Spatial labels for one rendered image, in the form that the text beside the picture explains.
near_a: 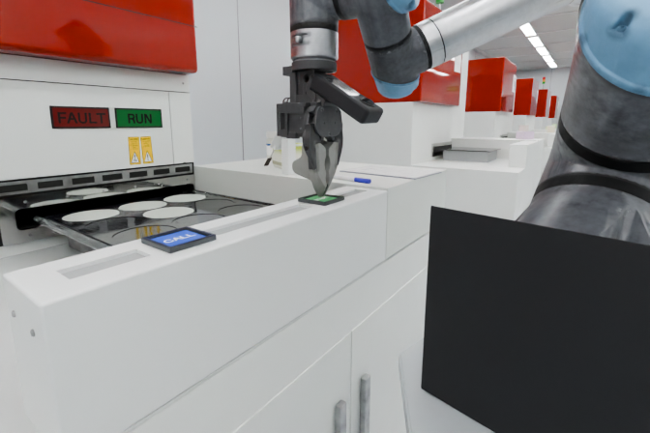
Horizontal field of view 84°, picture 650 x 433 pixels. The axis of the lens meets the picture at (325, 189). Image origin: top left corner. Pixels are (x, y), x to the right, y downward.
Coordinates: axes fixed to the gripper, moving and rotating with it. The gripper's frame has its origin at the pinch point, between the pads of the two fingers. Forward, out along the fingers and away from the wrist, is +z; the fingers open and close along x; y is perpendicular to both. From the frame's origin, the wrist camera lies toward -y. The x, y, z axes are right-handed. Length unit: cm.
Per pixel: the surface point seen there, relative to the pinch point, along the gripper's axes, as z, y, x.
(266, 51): -73, 207, -196
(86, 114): -13, 58, 11
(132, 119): -12, 58, 1
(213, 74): -47, 207, -138
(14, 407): 16.1, 7.5, 40.3
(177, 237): 1.6, 1.2, 25.9
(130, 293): 3.6, -3.9, 33.7
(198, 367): 14.4, -3.9, 27.7
